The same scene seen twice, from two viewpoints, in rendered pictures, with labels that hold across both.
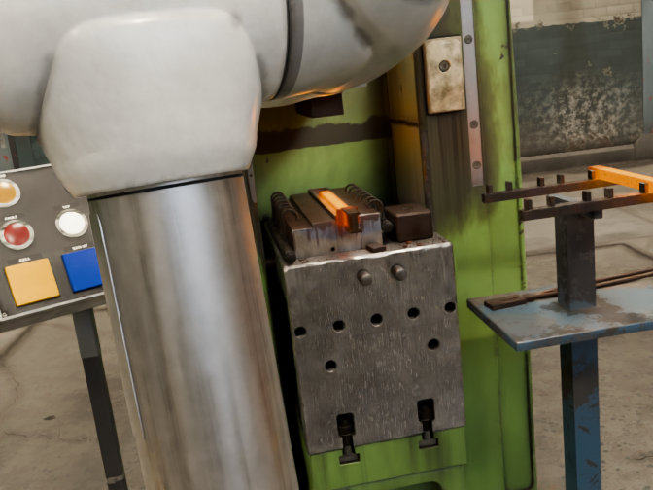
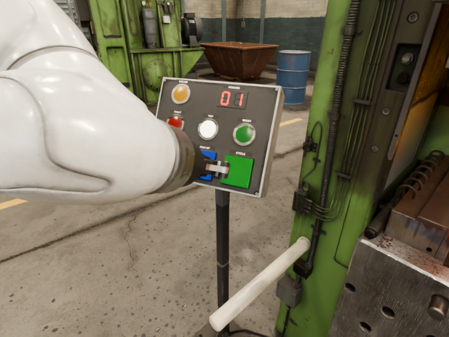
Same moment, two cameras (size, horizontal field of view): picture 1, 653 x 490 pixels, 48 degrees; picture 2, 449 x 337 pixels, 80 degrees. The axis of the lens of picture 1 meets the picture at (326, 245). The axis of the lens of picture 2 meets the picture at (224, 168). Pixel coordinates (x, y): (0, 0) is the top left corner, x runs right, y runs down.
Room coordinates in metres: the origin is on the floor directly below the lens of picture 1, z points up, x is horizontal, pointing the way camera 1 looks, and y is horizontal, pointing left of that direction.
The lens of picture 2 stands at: (1.02, -0.10, 1.34)
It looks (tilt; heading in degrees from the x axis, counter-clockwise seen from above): 28 degrees down; 55
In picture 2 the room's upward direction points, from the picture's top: straight up
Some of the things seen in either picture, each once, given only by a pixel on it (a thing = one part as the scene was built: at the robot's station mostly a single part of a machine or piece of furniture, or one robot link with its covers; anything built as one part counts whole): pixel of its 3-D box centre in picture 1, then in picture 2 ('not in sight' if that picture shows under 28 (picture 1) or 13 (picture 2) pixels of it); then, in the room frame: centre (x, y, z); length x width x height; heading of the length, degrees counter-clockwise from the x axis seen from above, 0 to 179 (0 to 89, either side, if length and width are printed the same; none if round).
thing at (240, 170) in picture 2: not in sight; (237, 171); (1.39, 0.36, 1.01); 0.07 x 0.05 x 0.07; 123
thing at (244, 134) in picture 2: not in sight; (244, 134); (1.43, 0.39, 1.09); 0.05 x 0.03 x 0.04; 98
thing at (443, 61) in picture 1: (443, 75); not in sight; (1.77, -0.32, 1.27); 0.09 x 0.02 x 0.17; 98
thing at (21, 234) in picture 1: (17, 234); (175, 124); (1.32, 0.56, 1.09); 0.05 x 0.03 x 0.04; 98
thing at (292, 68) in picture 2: not in sight; (291, 77); (5.06, 3.45, 0.44); 0.59 x 0.59 x 0.88
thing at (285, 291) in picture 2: not in sight; (289, 290); (1.67, 0.34, 0.36); 0.09 x 0.07 x 0.12; 98
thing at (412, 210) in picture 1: (408, 222); not in sight; (1.69, -0.20, 0.95); 0.12 x 0.08 x 0.06; 8
